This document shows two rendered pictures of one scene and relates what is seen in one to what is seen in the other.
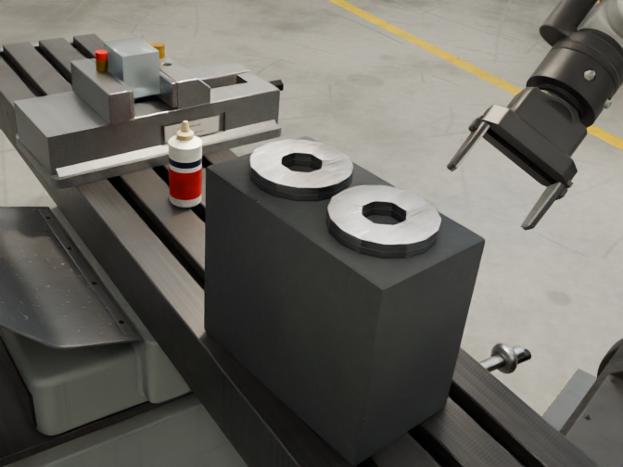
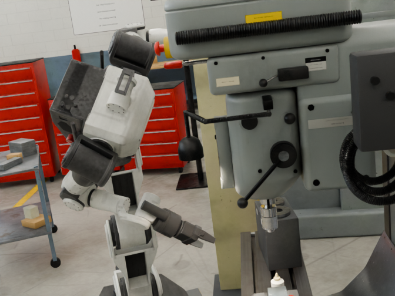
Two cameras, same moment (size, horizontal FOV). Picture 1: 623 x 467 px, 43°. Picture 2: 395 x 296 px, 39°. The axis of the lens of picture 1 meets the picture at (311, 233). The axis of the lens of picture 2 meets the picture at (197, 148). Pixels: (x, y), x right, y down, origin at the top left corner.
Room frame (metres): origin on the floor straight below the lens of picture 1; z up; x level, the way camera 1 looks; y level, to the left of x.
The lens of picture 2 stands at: (2.12, 1.07, 1.87)
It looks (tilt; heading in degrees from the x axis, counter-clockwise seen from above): 15 degrees down; 223
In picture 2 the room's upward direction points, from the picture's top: 7 degrees counter-clockwise
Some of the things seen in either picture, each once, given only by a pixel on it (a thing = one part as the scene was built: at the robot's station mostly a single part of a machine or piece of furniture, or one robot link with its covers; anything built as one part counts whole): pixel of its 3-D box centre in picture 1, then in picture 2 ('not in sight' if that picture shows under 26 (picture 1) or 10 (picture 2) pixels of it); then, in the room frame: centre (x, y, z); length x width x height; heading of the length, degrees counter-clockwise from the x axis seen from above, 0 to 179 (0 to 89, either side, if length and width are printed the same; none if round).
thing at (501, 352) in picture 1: (488, 365); not in sight; (1.08, -0.34, 0.51); 0.22 x 0.06 x 0.06; 127
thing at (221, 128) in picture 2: not in sight; (224, 152); (0.94, 0.08, 1.45); 0.04 x 0.04 x 0.21; 37
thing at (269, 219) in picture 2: not in sight; (269, 218); (0.88, 0.17, 1.23); 0.05 x 0.05 x 0.06
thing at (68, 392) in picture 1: (183, 279); not in sight; (0.88, 0.17, 0.79); 0.50 x 0.35 x 0.12; 127
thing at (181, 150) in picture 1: (184, 161); (277, 288); (0.86, 0.16, 0.98); 0.04 x 0.04 x 0.11
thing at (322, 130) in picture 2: not in sight; (331, 133); (0.76, 0.33, 1.47); 0.24 x 0.19 x 0.26; 37
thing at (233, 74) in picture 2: not in sight; (270, 64); (0.85, 0.20, 1.68); 0.34 x 0.24 x 0.10; 127
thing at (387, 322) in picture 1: (329, 283); (277, 230); (0.57, -0.02, 1.03); 0.22 x 0.12 x 0.20; 44
